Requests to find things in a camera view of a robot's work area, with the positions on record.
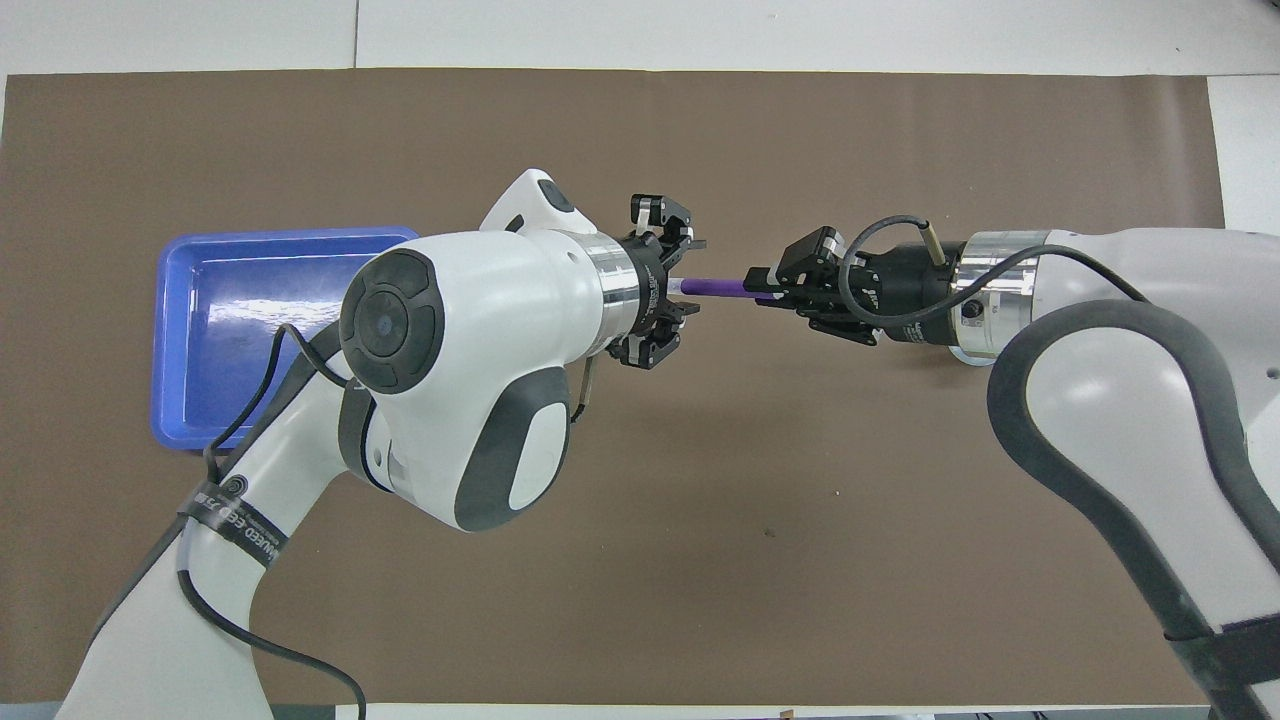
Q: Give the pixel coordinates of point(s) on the purple pen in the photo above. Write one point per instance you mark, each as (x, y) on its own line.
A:
(715, 287)

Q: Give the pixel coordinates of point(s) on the blue plastic tray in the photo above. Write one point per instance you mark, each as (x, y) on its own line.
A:
(230, 300)

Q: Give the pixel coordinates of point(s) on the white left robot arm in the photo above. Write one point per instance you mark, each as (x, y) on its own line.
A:
(480, 300)

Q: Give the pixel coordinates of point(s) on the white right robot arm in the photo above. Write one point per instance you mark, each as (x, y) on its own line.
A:
(1130, 400)

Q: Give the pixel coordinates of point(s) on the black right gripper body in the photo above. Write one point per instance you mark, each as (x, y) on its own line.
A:
(900, 295)

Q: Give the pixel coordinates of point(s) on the brown paper table mat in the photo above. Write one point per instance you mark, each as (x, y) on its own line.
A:
(700, 550)

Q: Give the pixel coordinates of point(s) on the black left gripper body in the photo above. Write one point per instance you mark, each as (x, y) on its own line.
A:
(655, 285)

